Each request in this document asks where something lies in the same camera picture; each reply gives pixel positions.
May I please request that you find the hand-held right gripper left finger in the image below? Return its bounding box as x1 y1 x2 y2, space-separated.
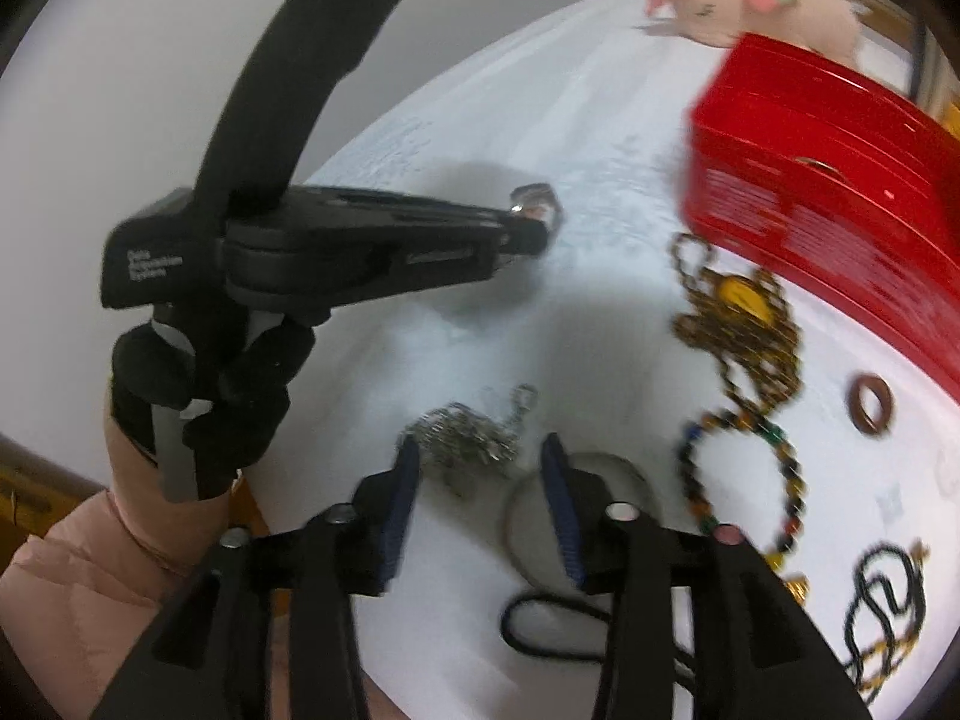
90 435 422 720

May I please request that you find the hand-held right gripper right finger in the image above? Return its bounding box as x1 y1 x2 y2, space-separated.
540 433 875 720

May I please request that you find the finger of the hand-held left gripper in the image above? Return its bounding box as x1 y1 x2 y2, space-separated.
300 187 520 230
300 220 546 313

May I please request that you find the grey bangle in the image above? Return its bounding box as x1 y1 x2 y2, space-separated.
501 450 665 593

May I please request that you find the silver chain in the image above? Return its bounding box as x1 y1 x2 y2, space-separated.
397 382 541 500

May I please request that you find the silver wristwatch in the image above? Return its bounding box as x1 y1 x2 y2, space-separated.
510 181 563 237

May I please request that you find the multicoloured bead bracelet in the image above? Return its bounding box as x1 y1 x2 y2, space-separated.
675 409 815 608

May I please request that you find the black cord necklace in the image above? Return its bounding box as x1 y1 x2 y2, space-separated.
501 591 698 691

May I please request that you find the brown bead necklace yellow tag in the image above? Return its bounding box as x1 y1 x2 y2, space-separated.
670 232 803 421

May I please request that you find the black and gold cord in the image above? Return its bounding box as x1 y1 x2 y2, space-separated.
840 536 931 706

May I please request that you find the brown ring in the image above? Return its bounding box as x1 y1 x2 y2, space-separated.
846 371 895 437

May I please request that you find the red jewelry box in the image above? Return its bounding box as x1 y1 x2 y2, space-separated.
679 31 960 391

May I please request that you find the person's left forearm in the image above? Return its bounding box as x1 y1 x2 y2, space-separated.
0 386 248 720

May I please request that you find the person's left hand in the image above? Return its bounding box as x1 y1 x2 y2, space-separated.
111 311 316 500

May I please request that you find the white patterned tablecloth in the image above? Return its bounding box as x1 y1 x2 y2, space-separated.
247 0 960 720

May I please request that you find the wooden furniture edge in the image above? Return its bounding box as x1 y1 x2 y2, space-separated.
0 431 102 545

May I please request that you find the pink plush toy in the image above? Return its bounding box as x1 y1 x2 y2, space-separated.
634 0 863 68

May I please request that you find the dark metal pole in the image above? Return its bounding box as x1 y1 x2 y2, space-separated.
910 7 929 102

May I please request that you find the wooden frame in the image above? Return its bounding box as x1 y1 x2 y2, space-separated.
847 0 960 121

